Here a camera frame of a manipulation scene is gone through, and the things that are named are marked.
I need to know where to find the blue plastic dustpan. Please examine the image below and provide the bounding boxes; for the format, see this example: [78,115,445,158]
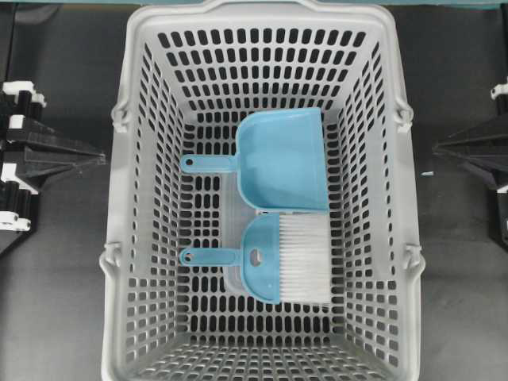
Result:
[180,107,329,213]

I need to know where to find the grey plastic shopping basket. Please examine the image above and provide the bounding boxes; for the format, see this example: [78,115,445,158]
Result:
[100,1,425,380]

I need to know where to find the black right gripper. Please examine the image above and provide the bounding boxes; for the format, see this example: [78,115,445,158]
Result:
[433,83,507,242]

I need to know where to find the blue hand brush white bristles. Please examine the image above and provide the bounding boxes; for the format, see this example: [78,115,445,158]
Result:
[179,214,333,305]

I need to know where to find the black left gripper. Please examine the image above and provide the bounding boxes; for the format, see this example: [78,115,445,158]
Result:
[1,81,106,254]

